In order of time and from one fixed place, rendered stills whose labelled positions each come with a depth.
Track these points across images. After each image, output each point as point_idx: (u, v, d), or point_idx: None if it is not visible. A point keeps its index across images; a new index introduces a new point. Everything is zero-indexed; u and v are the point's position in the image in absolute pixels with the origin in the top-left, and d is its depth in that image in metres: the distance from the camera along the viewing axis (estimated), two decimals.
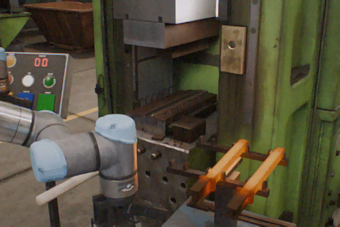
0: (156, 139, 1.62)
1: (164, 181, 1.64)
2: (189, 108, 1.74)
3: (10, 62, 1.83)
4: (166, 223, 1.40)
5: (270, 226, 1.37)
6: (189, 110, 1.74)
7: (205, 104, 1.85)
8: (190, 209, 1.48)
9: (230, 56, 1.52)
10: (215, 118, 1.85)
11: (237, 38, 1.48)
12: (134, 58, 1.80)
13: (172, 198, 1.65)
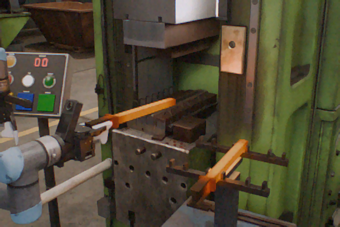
0: (156, 139, 1.62)
1: (164, 181, 1.64)
2: (189, 108, 1.74)
3: (10, 62, 1.83)
4: (166, 223, 1.40)
5: (270, 226, 1.37)
6: (189, 110, 1.74)
7: (205, 104, 1.85)
8: (190, 209, 1.48)
9: (230, 56, 1.52)
10: (215, 118, 1.85)
11: (237, 38, 1.48)
12: (134, 58, 1.80)
13: (172, 198, 1.65)
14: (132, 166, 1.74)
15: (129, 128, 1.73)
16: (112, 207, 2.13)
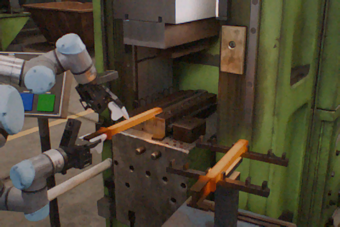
0: (156, 139, 1.62)
1: (164, 181, 1.64)
2: (189, 108, 1.74)
3: None
4: (166, 223, 1.40)
5: (270, 226, 1.37)
6: (189, 110, 1.74)
7: (205, 104, 1.85)
8: (190, 209, 1.48)
9: (230, 56, 1.52)
10: (215, 118, 1.85)
11: (237, 38, 1.48)
12: (134, 58, 1.80)
13: (172, 198, 1.65)
14: (132, 166, 1.74)
15: (129, 128, 1.73)
16: (112, 207, 2.13)
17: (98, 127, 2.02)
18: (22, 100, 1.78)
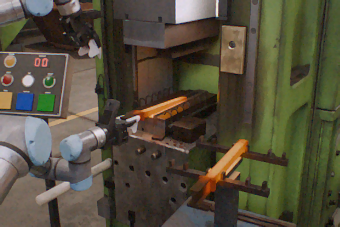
0: (156, 139, 1.62)
1: (164, 181, 1.64)
2: (189, 108, 1.74)
3: (10, 62, 1.83)
4: (166, 223, 1.40)
5: (270, 226, 1.37)
6: (189, 110, 1.74)
7: (205, 104, 1.85)
8: (190, 209, 1.48)
9: (230, 56, 1.52)
10: (215, 118, 1.85)
11: (237, 38, 1.48)
12: (134, 58, 1.80)
13: (172, 198, 1.65)
14: (132, 166, 1.74)
15: None
16: (112, 207, 2.13)
17: None
18: (22, 100, 1.78)
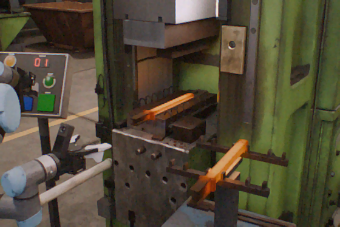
0: (156, 139, 1.62)
1: (164, 181, 1.64)
2: (189, 108, 1.74)
3: (10, 62, 1.83)
4: (166, 223, 1.40)
5: (270, 226, 1.37)
6: (189, 110, 1.74)
7: (205, 104, 1.85)
8: (190, 209, 1.48)
9: (230, 56, 1.52)
10: (215, 118, 1.85)
11: (237, 38, 1.48)
12: (134, 58, 1.80)
13: (172, 198, 1.65)
14: (132, 166, 1.74)
15: (129, 128, 1.73)
16: (112, 207, 2.13)
17: (98, 127, 2.02)
18: None
